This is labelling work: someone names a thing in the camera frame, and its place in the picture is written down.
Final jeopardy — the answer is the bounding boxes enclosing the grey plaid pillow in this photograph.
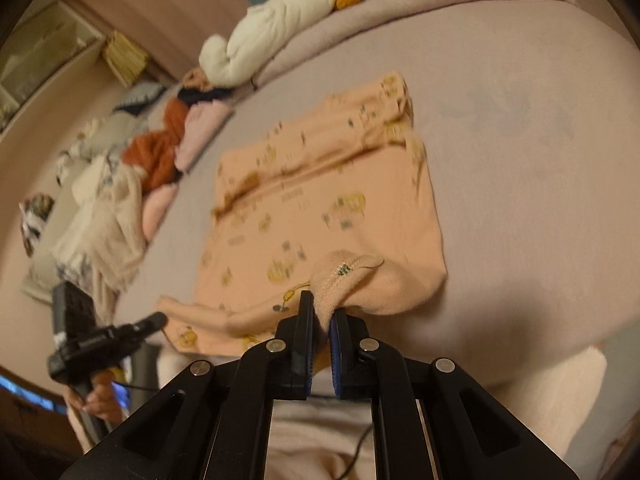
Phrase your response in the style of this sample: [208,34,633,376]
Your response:
[113,81,165,116]

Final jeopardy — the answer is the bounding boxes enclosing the folded pink garment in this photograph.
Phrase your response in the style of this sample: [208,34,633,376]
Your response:
[175,100,233,172]

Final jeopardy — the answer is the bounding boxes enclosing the left hand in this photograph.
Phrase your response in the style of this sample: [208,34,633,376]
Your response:
[64,370,124,426]

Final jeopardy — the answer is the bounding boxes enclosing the rust fuzzy garment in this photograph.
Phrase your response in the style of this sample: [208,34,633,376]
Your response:
[122,98,189,195]

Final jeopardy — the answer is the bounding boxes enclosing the straw woven item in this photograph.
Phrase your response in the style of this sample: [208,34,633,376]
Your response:
[102,30,151,88]

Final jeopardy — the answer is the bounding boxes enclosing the orange printed kids garment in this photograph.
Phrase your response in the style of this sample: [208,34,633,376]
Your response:
[157,73,447,356]

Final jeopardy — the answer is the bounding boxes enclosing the cream fleece garment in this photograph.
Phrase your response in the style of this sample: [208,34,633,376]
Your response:
[52,156,146,324]

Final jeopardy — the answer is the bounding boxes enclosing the dark navy garment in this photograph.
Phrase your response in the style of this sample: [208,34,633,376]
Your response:
[177,87,233,107]

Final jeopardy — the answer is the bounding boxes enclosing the pink curtain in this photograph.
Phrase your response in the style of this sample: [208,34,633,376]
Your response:
[64,0,248,79]

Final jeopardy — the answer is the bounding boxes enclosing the light pink garment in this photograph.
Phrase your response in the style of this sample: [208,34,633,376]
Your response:
[142,183,179,244]

